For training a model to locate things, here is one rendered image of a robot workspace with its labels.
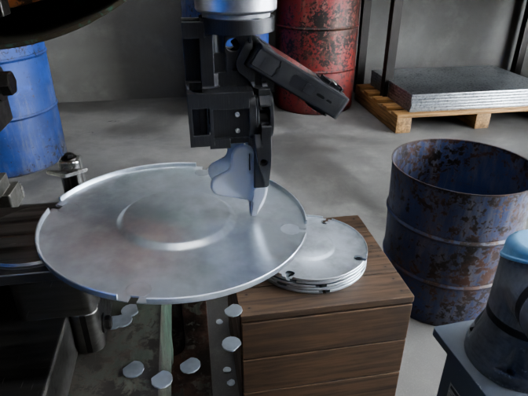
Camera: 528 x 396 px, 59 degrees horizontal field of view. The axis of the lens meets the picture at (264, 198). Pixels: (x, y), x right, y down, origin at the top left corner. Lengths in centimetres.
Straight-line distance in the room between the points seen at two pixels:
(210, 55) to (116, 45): 340
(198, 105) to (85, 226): 19
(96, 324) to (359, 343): 75
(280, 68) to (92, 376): 38
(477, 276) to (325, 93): 112
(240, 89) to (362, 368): 92
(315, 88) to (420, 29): 381
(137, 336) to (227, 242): 18
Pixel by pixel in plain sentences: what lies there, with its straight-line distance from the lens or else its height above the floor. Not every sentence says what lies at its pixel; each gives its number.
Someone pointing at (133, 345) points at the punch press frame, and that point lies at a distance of 59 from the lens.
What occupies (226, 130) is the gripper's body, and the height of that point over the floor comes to 90.
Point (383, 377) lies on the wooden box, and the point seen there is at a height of 10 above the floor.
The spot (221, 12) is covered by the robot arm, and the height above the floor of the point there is 100.
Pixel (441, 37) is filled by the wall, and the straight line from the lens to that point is 437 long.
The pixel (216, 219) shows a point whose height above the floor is 79.
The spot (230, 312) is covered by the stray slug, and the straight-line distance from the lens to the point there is 61.
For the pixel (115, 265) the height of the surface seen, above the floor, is 79.
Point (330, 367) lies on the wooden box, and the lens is 122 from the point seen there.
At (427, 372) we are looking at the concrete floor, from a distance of 148.
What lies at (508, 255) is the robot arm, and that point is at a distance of 78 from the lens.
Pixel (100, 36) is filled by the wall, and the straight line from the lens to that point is 385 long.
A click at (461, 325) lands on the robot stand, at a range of 95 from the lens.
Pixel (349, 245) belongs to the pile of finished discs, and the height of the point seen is 39.
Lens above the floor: 105
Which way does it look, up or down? 28 degrees down
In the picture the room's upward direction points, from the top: straight up
